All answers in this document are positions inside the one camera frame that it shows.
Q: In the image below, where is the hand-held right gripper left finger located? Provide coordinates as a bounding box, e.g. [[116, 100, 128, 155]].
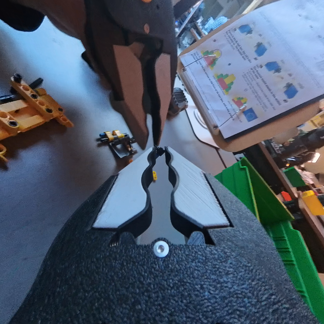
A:
[[93, 147, 158, 229]]

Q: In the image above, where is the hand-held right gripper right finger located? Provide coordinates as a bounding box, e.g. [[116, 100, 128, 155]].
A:
[[165, 146, 231, 229]]

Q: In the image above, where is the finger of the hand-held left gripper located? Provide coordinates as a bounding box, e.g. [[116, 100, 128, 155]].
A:
[[111, 45, 153, 150], [151, 53, 173, 147]]

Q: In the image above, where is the small black yellow block assembly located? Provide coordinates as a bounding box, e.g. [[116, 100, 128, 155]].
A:
[[97, 130, 138, 159]]

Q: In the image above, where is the grey desk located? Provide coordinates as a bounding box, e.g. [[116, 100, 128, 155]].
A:
[[0, 18, 238, 324]]

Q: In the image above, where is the dark grey studded block shell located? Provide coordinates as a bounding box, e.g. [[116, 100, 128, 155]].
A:
[[168, 87, 189, 114]]

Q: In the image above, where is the instruction sheet on stand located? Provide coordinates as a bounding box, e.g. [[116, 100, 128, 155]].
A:
[[177, 0, 324, 152]]

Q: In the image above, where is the small green storage bin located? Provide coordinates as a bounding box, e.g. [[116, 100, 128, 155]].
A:
[[282, 167, 307, 188]]

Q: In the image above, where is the printed instruction sheet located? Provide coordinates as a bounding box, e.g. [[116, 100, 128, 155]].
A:
[[180, 0, 324, 139]]

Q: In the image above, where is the yellow storage bin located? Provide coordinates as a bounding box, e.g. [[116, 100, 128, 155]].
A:
[[301, 190, 324, 216]]

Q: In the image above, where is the yellow block frame assembly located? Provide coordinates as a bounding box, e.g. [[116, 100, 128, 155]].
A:
[[0, 73, 74, 162]]

